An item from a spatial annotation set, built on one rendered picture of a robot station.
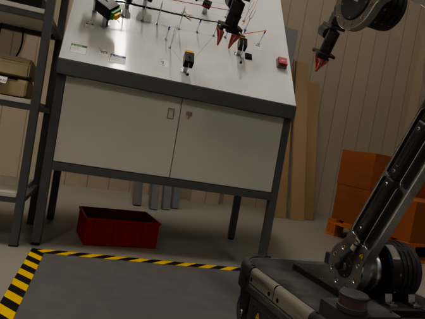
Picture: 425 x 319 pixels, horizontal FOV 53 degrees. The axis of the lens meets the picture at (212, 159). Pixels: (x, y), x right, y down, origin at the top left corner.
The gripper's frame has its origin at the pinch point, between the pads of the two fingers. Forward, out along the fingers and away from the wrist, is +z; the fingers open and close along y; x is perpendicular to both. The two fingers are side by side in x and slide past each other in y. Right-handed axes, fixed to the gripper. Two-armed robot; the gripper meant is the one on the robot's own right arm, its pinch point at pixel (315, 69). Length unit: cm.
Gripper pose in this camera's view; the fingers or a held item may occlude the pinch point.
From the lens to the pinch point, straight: 218.1
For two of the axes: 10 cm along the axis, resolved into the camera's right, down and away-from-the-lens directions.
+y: -9.2, -1.4, -3.7
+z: -3.3, 8.1, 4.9
